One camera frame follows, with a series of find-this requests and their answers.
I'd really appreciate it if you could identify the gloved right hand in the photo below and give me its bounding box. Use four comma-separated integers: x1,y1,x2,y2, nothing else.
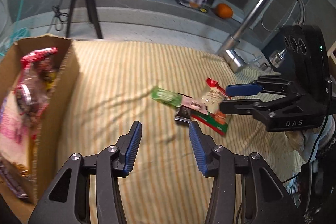
285,130,318,162

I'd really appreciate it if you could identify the green candy wrapper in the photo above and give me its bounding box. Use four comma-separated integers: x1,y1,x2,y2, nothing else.
151,86,182,107

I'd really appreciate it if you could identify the brown cardboard box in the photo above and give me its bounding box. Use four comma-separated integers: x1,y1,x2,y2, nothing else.
1,35,80,223

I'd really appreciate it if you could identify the white red snack bag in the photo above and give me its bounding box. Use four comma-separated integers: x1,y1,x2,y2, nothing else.
191,78,231,136

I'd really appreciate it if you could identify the chrome kitchen faucet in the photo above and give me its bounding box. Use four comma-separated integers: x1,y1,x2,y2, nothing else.
216,0,306,74

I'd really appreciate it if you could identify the teal hose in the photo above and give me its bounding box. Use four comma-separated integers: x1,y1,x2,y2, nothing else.
0,0,31,57

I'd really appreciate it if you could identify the small dark chocolate packet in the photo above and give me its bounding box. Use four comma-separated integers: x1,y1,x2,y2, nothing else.
174,106,191,126

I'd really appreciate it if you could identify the striped yellow cloth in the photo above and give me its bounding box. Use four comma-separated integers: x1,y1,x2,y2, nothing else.
56,39,305,224

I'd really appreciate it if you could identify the orange fruit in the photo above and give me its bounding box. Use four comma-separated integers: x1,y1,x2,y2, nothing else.
214,3,234,19

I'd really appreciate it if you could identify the clear bag dark snack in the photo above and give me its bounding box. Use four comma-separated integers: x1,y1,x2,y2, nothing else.
15,83,49,127

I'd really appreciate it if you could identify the dark red jujube packet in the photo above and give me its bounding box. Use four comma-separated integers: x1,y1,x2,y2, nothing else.
21,47,58,92

